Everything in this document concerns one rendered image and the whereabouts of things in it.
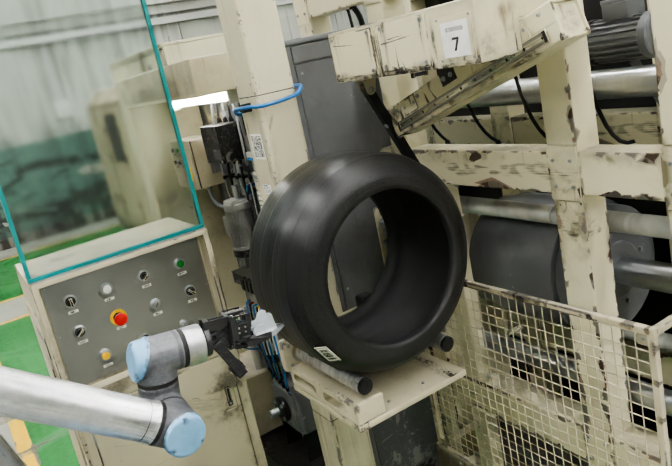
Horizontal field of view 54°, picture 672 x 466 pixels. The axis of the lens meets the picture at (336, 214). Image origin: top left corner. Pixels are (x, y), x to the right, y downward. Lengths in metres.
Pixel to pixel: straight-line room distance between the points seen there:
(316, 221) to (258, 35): 0.61
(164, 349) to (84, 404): 0.24
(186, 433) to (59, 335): 0.83
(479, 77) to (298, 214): 0.57
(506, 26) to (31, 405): 1.25
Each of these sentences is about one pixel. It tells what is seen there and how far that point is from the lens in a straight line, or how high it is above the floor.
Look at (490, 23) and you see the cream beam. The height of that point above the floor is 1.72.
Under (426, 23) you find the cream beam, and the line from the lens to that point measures 1.66.
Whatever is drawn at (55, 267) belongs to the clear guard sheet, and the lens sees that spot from 2.13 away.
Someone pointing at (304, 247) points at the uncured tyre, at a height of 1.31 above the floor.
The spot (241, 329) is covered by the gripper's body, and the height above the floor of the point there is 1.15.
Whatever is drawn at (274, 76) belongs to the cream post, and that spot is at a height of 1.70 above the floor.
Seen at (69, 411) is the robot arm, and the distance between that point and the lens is 1.39.
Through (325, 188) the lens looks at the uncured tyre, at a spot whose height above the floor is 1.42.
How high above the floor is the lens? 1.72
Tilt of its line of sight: 13 degrees down
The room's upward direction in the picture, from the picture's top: 12 degrees counter-clockwise
